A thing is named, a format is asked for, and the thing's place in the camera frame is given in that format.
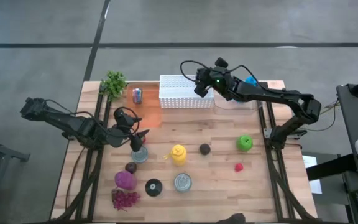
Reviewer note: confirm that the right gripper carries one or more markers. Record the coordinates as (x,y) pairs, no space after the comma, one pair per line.
(216,77)

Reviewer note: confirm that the black stand bar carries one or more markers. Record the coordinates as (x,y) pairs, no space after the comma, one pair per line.
(328,169)

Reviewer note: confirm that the grey metal bracket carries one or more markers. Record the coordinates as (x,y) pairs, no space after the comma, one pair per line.
(267,133)

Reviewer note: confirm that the gold-lid colourful can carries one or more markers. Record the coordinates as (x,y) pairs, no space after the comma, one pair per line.
(137,95)

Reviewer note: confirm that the small red toy cherry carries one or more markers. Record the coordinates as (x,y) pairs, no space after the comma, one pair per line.
(238,167)

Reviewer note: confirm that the green toy apple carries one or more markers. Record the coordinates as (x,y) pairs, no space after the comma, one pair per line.
(245,142)

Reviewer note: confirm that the black aluminium frame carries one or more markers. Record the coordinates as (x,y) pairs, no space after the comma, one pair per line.
(280,199)
(94,199)

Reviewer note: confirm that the clear plastic tray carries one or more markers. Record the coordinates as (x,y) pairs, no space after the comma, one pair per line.
(228,104)

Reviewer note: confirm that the black side table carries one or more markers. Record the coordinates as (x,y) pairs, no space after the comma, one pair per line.
(353,112)

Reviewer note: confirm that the white perforated basket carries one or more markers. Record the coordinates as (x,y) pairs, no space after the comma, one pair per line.
(179,93)

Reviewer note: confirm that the small green artificial plant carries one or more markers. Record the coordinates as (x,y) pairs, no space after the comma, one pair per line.
(114,84)

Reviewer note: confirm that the red toy grape bunch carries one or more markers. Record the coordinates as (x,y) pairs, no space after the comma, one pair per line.
(124,199)

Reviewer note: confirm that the white paper sheet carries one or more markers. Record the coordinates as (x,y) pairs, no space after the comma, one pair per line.
(309,161)

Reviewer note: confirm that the grey metal stand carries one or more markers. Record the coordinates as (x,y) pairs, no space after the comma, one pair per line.
(11,154)

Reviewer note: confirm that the yellow plastic bottle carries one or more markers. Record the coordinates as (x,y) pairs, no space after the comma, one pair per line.
(178,153)

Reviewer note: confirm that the solid white tuna can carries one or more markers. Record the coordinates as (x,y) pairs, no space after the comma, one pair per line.
(182,182)

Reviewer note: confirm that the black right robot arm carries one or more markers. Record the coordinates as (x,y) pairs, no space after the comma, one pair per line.
(272,95)

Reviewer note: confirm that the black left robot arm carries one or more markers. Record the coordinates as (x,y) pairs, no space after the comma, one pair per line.
(70,123)

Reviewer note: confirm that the dark brown toy fig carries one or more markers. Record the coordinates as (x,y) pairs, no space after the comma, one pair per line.
(130,167)

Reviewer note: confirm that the orange translucent tray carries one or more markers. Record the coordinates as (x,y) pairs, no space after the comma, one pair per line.
(148,112)

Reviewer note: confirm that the black round toy fruit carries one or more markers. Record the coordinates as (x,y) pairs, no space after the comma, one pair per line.
(204,149)

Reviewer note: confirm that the yellowfin tuna can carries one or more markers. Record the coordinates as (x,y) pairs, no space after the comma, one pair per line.
(140,157)

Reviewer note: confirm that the blue plastic bottle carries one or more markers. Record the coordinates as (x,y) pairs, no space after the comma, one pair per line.
(252,81)

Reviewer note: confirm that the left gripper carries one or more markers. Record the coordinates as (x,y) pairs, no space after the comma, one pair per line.
(120,133)

